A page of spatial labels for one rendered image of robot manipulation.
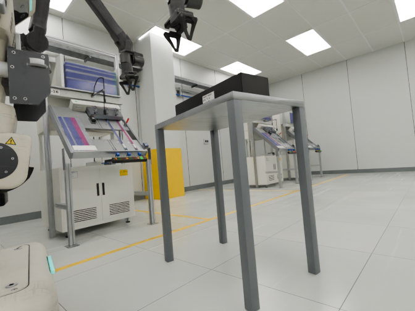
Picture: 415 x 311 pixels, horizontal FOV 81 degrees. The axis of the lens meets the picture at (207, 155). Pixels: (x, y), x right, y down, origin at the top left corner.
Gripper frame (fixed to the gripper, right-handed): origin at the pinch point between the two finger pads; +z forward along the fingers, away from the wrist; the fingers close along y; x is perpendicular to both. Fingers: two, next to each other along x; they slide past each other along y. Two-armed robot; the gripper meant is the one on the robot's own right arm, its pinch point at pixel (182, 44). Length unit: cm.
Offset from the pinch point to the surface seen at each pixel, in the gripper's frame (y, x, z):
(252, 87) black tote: 0.4, -32.8, 13.6
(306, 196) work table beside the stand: -4, -52, 65
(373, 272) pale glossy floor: -19, -68, 103
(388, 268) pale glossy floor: -22, -77, 103
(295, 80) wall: 340, -634, -156
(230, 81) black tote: 6.9, -27.1, 9.1
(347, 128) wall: 224, -644, 16
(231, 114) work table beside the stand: -3.3, -14.2, 26.1
